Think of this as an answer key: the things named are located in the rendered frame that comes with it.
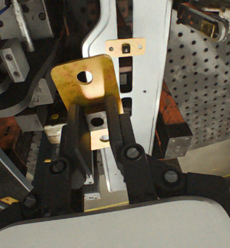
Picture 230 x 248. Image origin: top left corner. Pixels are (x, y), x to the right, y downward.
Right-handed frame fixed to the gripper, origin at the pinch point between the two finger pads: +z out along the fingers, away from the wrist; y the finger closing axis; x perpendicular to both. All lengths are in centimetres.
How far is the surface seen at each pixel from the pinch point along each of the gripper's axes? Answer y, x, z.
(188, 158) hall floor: 84, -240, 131
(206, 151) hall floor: 110, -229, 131
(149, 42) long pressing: 10.2, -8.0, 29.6
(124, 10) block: 9, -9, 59
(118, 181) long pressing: -6, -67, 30
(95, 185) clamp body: -15, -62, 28
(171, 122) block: 18, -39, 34
